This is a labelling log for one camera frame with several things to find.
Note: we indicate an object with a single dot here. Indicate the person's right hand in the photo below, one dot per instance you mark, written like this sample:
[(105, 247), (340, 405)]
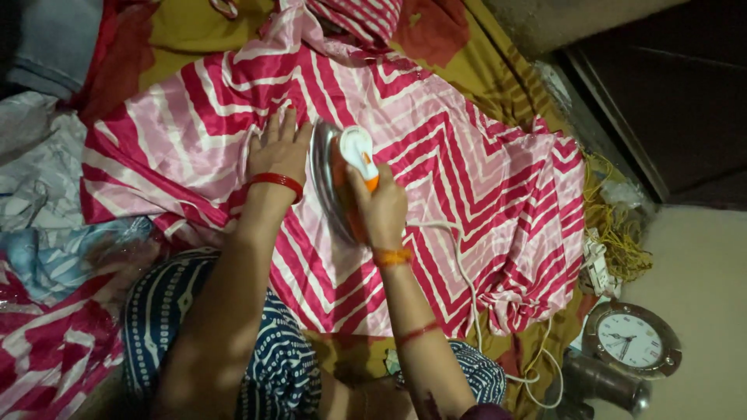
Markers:
[(380, 205)]

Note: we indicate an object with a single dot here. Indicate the person's left hand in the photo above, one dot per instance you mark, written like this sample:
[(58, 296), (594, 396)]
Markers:
[(279, 154)]

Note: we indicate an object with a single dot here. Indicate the person's right fingers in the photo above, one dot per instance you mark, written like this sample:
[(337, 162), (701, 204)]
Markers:
[(365, 181)]

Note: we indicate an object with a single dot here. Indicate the orange and white clothes iron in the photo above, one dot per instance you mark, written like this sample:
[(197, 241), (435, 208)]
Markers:
[(344, 175)]

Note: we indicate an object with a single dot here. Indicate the pink white striped satin garment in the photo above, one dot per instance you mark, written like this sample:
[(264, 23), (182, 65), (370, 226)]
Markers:
[(420, 192)]

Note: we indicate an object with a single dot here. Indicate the orange thread wristband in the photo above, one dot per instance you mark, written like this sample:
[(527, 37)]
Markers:
[(392, 256)]

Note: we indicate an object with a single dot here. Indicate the red bangle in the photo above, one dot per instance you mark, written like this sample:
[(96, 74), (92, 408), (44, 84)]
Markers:
[(277, 182)]

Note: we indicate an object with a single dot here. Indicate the yellow and red bedsheet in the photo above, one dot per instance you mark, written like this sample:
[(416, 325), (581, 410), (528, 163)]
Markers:
[(443, 52)]

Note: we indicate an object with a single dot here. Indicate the red thread band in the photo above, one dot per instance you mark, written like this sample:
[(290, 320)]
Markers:
[(417, 333)]

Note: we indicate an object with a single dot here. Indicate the blue white patterned dress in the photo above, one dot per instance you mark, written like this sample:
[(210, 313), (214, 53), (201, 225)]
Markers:
[(274, 356)]

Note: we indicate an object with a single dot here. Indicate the white power extension board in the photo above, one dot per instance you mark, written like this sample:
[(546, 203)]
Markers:
[(596, 265)]

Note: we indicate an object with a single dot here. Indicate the grey metal cylinder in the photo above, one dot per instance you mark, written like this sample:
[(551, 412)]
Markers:
[(601, 382)]

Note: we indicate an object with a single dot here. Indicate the pile of folded clothes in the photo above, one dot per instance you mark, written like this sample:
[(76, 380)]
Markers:
[(46, 256)]

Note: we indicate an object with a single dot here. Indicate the grey blue fabric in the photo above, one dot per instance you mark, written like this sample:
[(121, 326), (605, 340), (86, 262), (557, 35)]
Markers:
[(55, 44)]

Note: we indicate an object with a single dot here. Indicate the round silver wall clock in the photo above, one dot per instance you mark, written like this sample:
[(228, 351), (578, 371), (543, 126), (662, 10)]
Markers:
[(631, 339)]

